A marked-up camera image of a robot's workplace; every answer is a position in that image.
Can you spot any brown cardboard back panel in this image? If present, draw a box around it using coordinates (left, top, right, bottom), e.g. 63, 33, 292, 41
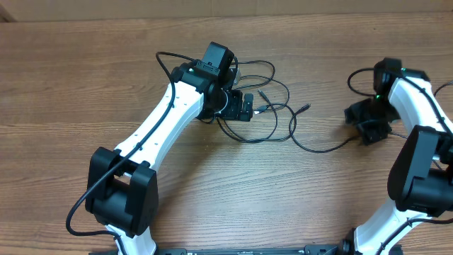
1, 0, 452, 22

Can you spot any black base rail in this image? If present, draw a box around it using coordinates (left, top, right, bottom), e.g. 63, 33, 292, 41
88, 244, 355, 255

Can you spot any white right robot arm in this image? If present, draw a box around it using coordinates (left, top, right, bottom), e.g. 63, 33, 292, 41
336, 57, 452, 254

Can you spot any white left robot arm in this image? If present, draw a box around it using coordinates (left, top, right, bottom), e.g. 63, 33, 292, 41
84, 59, 253, 254

